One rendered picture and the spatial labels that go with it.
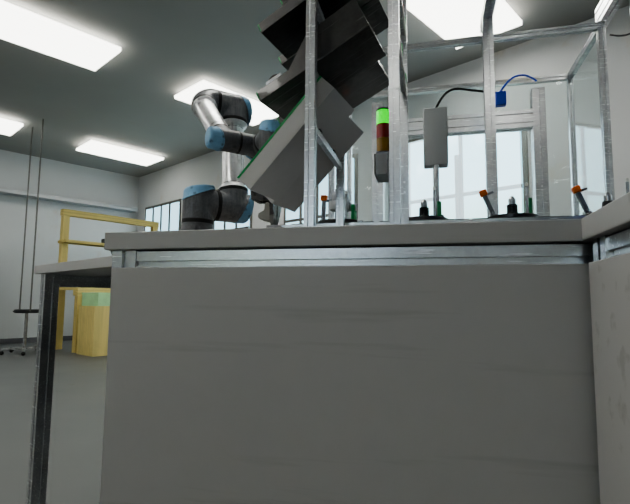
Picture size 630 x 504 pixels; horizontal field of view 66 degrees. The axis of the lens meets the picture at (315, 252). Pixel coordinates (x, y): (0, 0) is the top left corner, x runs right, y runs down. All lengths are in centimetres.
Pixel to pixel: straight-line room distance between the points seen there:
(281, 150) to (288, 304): 42
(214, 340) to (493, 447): 43
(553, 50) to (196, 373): 475
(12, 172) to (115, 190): 176
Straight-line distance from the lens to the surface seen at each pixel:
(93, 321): 693
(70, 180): 992
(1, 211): 951
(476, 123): 267
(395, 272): 70
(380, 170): 164
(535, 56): 524
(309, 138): 100
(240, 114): 201
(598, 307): 68
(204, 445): 81
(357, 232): 71
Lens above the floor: 75
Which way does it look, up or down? 6 degrees up
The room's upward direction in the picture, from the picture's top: 1 degrees clockwise
